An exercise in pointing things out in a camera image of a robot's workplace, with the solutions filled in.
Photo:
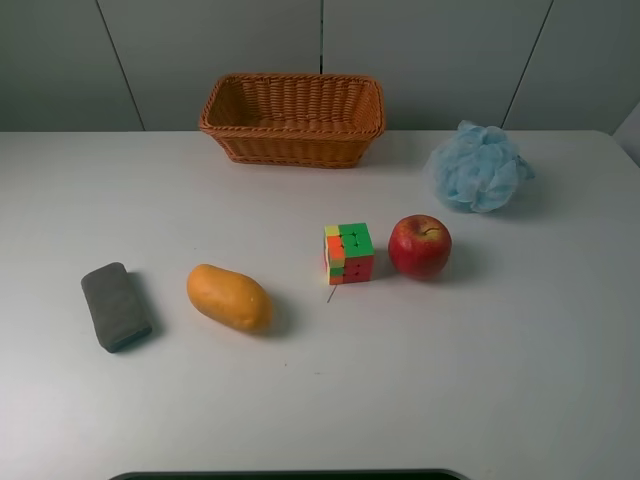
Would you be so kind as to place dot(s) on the dark grey folded cloth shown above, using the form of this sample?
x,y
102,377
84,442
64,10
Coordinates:
x,y
116,309

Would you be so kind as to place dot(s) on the red apple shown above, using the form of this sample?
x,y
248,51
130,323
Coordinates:
x,y
419,246

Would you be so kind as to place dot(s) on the multicoloured puzzle cube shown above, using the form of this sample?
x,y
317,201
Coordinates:
x,y
348,253

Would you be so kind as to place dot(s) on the orange wicker basket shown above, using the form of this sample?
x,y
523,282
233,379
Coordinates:
x,y
306,120

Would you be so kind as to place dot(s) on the light blue bath pouf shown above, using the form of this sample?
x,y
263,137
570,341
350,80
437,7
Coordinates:
x,y
477,170

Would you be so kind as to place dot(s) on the orange mango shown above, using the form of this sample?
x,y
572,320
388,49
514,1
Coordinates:
x,y
233,299

